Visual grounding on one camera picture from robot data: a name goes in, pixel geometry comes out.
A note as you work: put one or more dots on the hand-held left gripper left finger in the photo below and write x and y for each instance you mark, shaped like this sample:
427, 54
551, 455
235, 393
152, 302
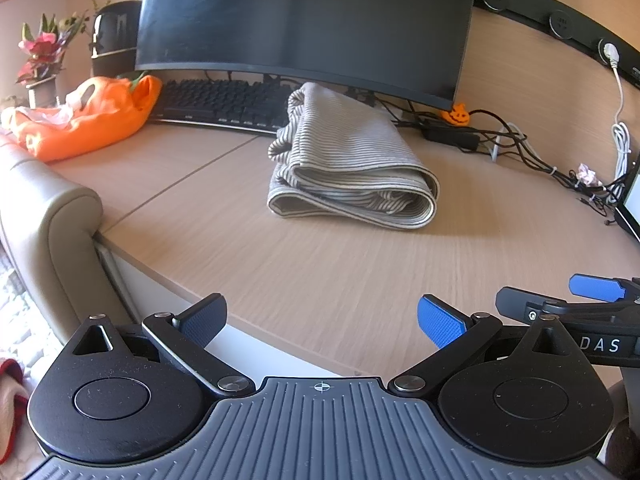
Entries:
205, 320

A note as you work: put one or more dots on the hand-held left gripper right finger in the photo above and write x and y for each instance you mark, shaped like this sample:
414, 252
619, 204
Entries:
440, 322

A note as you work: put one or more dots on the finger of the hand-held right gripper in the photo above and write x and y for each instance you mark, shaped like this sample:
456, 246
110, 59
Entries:
520, 302
597, 286

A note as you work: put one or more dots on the striped grey white garment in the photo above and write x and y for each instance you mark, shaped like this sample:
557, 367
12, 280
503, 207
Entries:
350, 160

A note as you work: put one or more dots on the open computer tower case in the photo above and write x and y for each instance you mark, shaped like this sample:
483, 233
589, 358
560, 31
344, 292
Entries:
629, 210

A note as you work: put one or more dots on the white textured rug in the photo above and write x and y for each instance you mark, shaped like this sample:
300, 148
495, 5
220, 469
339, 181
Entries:
25, 320

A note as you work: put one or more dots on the black power adapter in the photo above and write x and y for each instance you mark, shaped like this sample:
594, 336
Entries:
450, 136

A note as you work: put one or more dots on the orange pumpkin figure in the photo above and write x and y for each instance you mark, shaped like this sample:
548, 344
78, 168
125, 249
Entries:
456, 114

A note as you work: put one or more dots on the black keyboard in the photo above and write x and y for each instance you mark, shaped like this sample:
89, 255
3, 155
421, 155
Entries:
220, 102

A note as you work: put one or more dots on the black cylindrical speaker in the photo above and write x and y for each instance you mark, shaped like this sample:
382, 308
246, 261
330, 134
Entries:
115, 40

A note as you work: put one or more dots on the artificial flowers in vase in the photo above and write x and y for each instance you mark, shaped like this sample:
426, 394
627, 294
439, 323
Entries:
45, 50

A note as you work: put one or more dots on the black curved computer monitor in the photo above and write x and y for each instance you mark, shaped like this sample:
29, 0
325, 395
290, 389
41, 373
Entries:
305, 15

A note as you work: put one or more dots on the black wall socket strip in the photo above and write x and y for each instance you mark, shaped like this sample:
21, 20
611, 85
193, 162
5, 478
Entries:
530, 10

